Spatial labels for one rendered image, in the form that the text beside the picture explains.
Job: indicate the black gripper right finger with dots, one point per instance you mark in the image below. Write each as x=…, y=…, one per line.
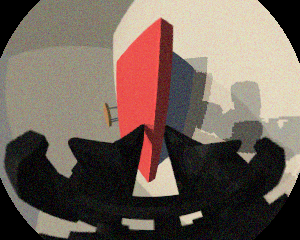
x=190, y=158

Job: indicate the red box lid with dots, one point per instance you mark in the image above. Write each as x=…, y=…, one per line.
x=143, y=86

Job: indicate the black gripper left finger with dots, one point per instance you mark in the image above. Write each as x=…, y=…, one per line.
x=123, y=155

